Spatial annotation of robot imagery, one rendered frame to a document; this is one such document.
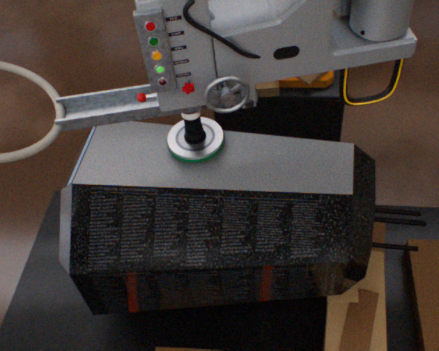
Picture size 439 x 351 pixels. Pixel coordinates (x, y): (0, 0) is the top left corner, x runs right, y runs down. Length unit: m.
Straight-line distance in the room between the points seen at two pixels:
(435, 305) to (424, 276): 0.14
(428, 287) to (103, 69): 2.56
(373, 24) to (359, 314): 1.18
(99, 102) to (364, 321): 1.36
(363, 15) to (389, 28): 0.09
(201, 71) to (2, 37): 3.08
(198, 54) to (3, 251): 1.85
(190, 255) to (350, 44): 0.92
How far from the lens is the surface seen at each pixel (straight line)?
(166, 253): 2.04
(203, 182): 1.99
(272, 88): 2.37
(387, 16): 1.81
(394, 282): 2.77
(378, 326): 2.40
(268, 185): 1.96
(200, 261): 2.02
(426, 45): 4.06
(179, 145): 2.05
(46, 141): 1.86
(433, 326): 2.58
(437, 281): 2.69
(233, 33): 1.69
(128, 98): 1.98
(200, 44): 1.67
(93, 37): 4.33
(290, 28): 1.71
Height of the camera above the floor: 2.39
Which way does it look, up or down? 50 degrees down
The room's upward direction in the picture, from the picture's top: 8 degrees counter-clockwise
